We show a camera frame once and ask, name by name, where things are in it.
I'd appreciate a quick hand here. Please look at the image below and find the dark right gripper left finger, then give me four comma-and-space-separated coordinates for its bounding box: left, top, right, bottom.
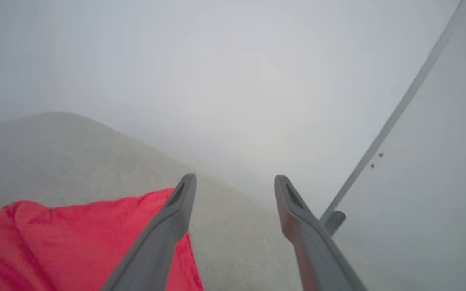
100, 174, 197, 291

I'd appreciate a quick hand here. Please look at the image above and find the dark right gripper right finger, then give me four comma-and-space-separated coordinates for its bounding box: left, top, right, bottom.
274, 175, 369, 291

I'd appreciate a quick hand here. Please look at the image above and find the red basketball jersey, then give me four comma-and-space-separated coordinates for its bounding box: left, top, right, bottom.
0, 187, 204, 291

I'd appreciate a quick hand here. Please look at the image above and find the grey fabric sofa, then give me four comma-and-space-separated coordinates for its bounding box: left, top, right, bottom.
0, 111, 379, 291

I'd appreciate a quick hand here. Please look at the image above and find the black door stop post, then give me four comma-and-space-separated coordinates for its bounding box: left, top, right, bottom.
324, 211, 347, 236

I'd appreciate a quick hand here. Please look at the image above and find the dark wall panel strip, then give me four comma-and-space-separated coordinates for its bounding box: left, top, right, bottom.
320, 0, 464, 223

